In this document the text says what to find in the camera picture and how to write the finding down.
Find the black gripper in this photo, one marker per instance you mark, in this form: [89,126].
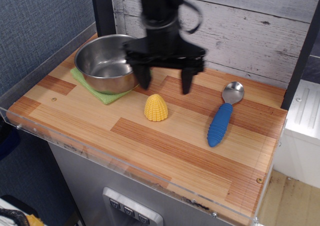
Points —
[164,47]

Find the yellow toy corn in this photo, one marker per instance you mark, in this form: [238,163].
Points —
[155,108]

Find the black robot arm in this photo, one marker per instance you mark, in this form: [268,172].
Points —
[158,13]

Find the silver metal pot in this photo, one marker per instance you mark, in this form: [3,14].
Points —
[103,64]

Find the green cloth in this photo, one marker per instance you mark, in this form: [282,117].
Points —
[104,98]

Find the silver toy fridge cabinet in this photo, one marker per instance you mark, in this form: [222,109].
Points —
[148,179]

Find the silver dispenser button panel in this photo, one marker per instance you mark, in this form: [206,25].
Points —
[131,208]

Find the white box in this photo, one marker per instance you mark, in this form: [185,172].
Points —
[298,154]

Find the clear acrylic guard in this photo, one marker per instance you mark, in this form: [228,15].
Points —
[51,104]

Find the yellow black object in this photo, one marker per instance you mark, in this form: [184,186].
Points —
[19,218]

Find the blue handled metal spoon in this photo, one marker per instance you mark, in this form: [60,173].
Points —
[232,93]

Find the black vertical post left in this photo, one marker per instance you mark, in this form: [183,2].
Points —
[104,17]

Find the black vertical post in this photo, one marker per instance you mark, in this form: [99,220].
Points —
[302,59]
[104,17]

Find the black vertical post right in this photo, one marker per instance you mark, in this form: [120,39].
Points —
[302,59]

